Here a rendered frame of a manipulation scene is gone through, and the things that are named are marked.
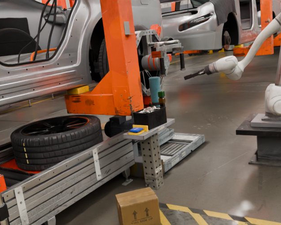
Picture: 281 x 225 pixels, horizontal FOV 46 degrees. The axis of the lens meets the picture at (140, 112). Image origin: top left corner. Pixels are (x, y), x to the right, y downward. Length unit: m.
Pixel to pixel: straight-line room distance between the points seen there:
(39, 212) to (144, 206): 0.58
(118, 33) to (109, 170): 0.96
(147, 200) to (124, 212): 0.14
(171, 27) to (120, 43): 3.14
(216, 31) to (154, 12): 1.95
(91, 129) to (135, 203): 0.70
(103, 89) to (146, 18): 1.28
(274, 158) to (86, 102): 1.52
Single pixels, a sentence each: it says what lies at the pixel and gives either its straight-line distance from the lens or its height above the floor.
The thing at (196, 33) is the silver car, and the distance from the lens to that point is 5.38.
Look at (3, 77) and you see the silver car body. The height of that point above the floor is 0.92.
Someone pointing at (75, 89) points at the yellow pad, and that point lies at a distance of 2.75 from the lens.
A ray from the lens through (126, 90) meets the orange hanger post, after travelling 2.39.
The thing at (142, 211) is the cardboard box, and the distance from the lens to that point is 1.95.
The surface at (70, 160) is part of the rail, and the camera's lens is 2.10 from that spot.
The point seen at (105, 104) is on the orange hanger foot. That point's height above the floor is 0.60.
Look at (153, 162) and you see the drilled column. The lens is 2.35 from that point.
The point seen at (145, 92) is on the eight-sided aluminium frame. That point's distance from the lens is 2.78.
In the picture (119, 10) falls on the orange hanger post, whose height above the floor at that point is 1.26.
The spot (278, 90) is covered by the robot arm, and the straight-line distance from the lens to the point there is 2.50.
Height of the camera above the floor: 1.06
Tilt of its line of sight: 12 degrees down
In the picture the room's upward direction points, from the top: 7 degrees counter-clockwise
